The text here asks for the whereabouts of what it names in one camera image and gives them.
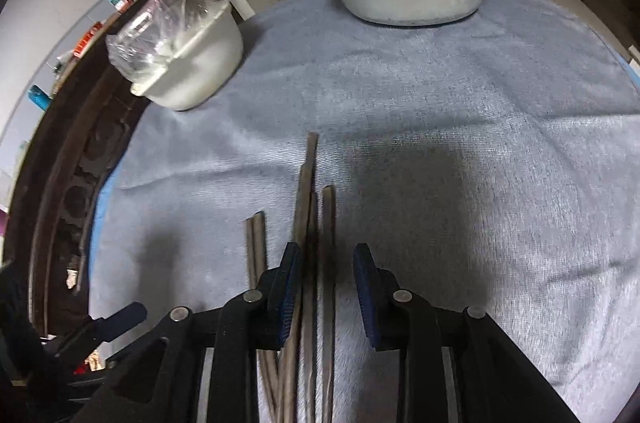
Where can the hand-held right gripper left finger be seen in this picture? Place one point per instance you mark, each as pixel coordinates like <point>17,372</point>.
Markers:
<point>287,298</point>

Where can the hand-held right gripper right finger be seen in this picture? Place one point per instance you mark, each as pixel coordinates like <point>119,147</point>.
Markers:
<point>364,298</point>

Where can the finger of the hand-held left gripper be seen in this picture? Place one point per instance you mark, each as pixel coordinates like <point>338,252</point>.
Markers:
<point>122,315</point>

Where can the blue table mat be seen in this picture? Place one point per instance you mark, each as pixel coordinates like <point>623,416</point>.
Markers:
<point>97,215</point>

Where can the dark carved wooden table rim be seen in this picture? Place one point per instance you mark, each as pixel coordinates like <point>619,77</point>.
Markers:
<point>55,183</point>

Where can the grey towel cloth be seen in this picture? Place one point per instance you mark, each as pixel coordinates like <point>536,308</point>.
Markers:
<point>425,128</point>

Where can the small blue object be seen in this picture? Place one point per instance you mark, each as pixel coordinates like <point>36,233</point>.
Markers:
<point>37,97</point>

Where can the clear glass jar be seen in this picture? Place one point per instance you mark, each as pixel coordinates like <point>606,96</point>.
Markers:
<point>200,68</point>

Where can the red packet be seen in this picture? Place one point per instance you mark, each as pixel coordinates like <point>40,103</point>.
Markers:
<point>86,40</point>

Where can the clear plastic bag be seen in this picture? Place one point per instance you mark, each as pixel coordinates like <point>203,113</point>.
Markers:
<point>150,33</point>

